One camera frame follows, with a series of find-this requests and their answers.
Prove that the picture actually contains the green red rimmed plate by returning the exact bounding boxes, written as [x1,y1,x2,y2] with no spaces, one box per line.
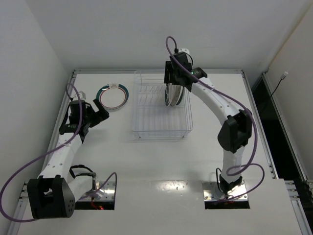
[96,83,129,112]
[165,84,171,107]

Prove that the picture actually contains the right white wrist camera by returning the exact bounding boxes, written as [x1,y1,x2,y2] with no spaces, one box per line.
[179,48,190,55]

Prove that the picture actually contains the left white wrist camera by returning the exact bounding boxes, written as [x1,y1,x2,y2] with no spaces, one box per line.
[78,91,86,100]

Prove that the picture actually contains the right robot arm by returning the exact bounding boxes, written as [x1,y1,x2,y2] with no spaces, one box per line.
[164,49,252,194]

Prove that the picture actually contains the black wall cable with plug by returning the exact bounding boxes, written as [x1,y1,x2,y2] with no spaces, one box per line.
[270,71,289,98]

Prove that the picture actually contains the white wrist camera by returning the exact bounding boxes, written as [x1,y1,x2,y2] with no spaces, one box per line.
[179,48,190,55]
[78,91,86,100]

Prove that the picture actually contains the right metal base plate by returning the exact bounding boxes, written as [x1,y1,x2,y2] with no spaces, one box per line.
[202,181,248,202]

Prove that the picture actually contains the dark green patterned plate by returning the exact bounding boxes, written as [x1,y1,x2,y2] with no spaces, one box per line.
[176,88,184,105]

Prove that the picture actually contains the metal base plate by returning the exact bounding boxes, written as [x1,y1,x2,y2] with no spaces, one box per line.
[202,181,248,202]
[79,181,116,202]

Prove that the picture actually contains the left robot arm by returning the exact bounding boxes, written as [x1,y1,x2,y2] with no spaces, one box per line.
[27,99,109,219]

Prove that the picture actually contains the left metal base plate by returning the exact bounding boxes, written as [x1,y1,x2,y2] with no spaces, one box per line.
[79,181,116,202]

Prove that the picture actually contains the white wire dish rack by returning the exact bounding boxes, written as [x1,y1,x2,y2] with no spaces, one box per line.
[133,70,193,140]

